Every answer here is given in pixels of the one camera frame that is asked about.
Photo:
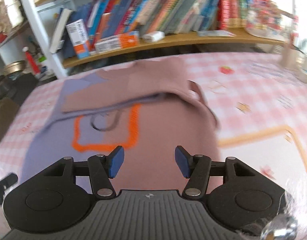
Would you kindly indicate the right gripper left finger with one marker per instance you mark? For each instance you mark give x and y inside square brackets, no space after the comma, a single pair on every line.
[102,168]

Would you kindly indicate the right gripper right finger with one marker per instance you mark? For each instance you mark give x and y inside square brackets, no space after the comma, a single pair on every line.
[195,168]

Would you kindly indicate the purple and pink sweater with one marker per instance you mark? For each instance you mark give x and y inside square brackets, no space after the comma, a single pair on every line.
[148,108]

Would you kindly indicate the pink checkered table mat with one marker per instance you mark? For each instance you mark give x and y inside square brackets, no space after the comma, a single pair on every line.
[257,185]

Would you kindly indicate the black box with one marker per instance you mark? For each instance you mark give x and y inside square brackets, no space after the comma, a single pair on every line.
[19,89]

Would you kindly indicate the metal bowl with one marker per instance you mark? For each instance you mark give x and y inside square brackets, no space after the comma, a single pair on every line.
[17,66]

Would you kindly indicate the orange white medicine box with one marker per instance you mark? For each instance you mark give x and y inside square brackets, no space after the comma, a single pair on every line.
[117,42]

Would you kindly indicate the tall white orange box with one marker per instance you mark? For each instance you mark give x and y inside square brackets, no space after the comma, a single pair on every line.
[79,38]

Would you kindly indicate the white charger block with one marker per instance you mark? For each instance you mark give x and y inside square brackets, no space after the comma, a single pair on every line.
[153,36]

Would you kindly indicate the beige pen holder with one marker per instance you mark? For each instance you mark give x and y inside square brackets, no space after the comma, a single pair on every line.
[289,56]

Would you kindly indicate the white power strip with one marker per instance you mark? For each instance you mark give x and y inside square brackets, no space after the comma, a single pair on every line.
[302,68]

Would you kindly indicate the row of leaning books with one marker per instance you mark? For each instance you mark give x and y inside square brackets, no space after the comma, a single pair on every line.
[105,18]

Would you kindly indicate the brown corduroy cloth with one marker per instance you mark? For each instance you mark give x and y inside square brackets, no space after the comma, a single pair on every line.
[8,112]

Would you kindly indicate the white shelf frame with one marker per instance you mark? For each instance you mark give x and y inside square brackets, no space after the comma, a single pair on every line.
[40,14]

